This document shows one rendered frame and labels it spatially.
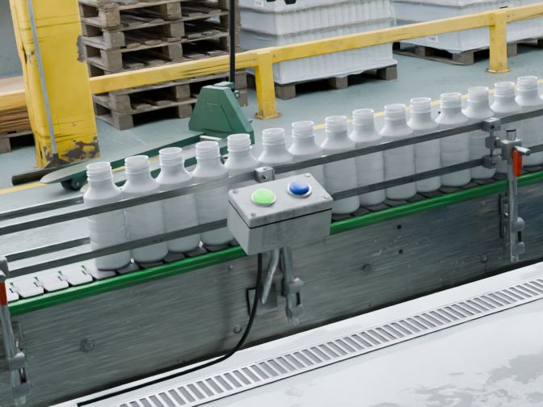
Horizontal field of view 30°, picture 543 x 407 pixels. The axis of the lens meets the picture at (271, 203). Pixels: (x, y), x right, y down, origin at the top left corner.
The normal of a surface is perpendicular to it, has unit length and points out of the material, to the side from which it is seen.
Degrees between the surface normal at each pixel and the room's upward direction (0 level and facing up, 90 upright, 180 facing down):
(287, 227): 110
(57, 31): 90
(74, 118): 90
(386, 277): 90
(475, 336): 0
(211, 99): 90
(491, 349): 0
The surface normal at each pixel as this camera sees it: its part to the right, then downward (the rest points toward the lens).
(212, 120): -0.69, 0.28
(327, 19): 0.43, 0.22
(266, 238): 0.44, 0.54
